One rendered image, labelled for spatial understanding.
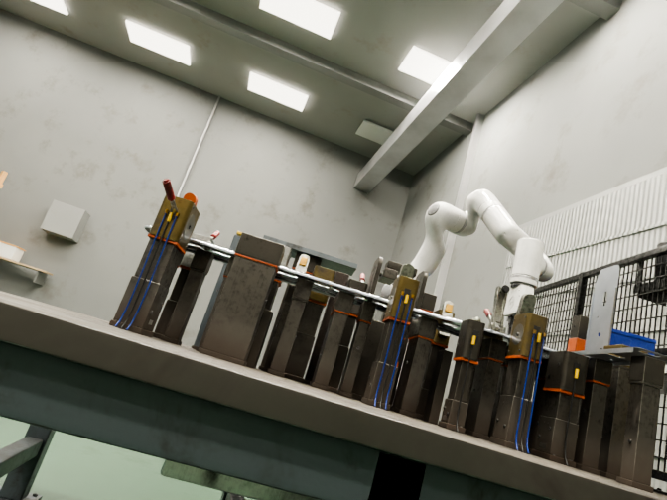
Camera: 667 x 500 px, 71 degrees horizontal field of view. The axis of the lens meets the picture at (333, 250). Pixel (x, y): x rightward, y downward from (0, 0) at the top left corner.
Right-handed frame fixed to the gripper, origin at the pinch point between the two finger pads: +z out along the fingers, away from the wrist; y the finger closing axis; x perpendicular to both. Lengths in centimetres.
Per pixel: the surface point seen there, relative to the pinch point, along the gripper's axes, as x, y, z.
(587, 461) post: 14.4, 22.2, 31.0
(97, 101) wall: -606, -780, -377
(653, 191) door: 193, -209, -202
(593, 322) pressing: 26.6, -2.7, -11.9
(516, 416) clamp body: -6.7, 24.5, 25.4
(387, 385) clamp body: -40, 21, 27
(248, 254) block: -84, 21, 6
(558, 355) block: 3.9, 20.0, 6.6
